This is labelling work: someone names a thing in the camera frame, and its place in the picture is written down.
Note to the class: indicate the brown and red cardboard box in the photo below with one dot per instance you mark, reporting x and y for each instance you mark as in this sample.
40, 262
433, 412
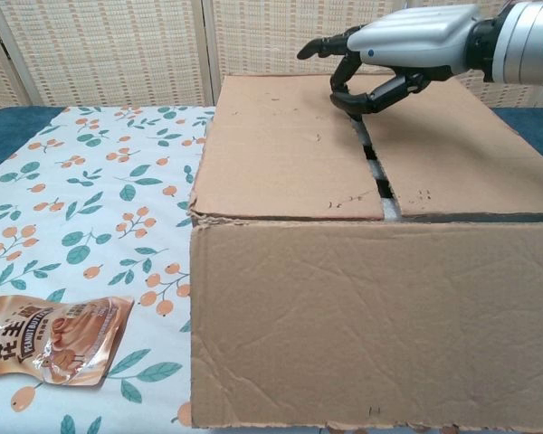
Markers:
344, 316

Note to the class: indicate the woven bamboo folding screen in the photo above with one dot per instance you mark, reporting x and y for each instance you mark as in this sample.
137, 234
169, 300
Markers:
117, 45

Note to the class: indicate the floral white tablecloth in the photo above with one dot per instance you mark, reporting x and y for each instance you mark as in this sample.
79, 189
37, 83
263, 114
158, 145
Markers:
95, 203

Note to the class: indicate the orange peanut butter pouch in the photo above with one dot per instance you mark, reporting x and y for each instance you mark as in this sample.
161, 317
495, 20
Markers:
59, 339

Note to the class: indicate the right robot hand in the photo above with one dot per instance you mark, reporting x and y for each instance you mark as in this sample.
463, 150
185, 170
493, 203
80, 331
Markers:
416, 36

